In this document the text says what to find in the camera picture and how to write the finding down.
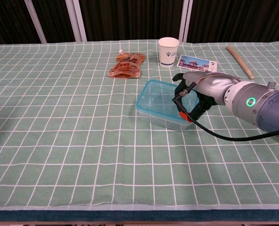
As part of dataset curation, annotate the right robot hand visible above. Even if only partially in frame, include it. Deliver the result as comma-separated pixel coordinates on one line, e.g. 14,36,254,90
172,71,240,124

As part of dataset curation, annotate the blue plastic lid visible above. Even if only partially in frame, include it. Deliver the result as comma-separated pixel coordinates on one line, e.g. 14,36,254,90
136,79,199,124

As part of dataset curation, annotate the clear plastic container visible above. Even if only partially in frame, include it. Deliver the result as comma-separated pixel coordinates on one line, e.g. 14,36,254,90
136,107,194,132

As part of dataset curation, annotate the photo postcard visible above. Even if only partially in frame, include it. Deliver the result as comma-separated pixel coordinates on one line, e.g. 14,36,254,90
177,54,218,73

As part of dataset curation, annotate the wooden rolling pin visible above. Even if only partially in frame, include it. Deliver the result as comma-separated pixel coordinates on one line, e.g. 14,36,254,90
226,45,255,80

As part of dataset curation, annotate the white paper cup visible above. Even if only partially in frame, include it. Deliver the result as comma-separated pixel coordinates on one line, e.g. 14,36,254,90
157,37,180,68

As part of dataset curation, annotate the orange sauce pouch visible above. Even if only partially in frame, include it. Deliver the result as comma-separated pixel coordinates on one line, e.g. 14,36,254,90
107,49,147,80

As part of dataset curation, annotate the black pleated curtain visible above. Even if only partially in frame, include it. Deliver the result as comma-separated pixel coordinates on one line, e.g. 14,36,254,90
0,0,279,45

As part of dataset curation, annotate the green checked tablecloth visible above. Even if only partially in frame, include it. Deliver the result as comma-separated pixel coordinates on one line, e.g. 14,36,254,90
0,39,279,211

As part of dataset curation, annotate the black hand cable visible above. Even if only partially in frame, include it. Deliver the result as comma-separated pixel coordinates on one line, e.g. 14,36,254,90
172,86,279,142

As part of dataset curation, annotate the white frame post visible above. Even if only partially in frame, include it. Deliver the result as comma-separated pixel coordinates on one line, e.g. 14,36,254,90
178,0,193,43
65,0,88,42
24,0,48,44

